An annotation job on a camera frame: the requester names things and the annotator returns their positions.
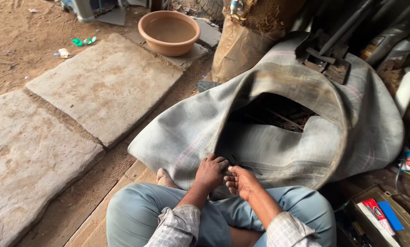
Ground person's right hand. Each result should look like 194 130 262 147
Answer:
224 166 264 202

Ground person's left hand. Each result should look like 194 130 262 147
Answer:
194 153 230 193

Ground large grey rubber tube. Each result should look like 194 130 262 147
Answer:
128 32 405 201

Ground person's bare foot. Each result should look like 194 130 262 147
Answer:
156 168 180 190

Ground person's checked shirt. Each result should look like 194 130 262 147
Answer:
144 204 324 247

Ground person's grey-blue trousers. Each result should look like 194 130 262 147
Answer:
106 182 337 247

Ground small grey stone slab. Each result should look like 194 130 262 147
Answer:
124 18 222 72

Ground brown sack-wrapped trunk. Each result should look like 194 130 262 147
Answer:
211 0 306 84

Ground wooden plank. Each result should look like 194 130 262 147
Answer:
64 159 157 247

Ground large grey stone slab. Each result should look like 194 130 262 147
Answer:
25 32 184 149
0 90 105 247

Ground brown plastic basin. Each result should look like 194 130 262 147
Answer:
138 10 201 57

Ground rusty metal clamp tool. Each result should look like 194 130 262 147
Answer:
303 46 351 85

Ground black rubber tyre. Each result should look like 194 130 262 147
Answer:
198 0 225 21

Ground metal water tap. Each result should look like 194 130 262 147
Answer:
230 0 244 16

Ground white flat box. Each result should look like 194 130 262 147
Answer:
357 202 402 247

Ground red and white tube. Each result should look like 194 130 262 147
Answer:
367 198 396 236

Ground blue patch sheet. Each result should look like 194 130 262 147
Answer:
377 201 405 232

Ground green plastic scrap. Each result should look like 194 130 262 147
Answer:
72 36 97 47

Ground black metal rod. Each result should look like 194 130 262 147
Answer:
319 0 381 56

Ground white plastic bottle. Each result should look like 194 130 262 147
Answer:
395 66 410 118

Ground olive metal toolbox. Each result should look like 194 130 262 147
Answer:
335 185 410 247

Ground grey plastic canister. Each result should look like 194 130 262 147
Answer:
361 27 410 67

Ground grey post base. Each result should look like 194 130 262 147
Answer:
70 0 96 23

